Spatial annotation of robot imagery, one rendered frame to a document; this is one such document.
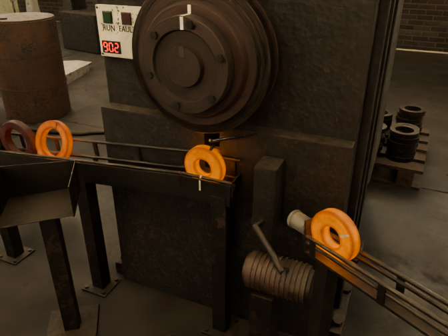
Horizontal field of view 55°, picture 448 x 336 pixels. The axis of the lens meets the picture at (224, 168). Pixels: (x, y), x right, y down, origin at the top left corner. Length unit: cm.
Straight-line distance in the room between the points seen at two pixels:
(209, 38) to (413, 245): 173
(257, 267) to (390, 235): 130
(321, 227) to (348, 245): 10
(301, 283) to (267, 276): 11
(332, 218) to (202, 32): 62
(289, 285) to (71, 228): 155
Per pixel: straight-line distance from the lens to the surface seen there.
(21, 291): 228
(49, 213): 161
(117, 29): 165
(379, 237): 254
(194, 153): 150
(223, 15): 126
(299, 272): 139
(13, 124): 203
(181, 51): 126
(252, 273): 141
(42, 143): 199
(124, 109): 169
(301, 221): 132
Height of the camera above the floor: 143
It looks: 27 degrees down
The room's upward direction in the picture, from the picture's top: straight up
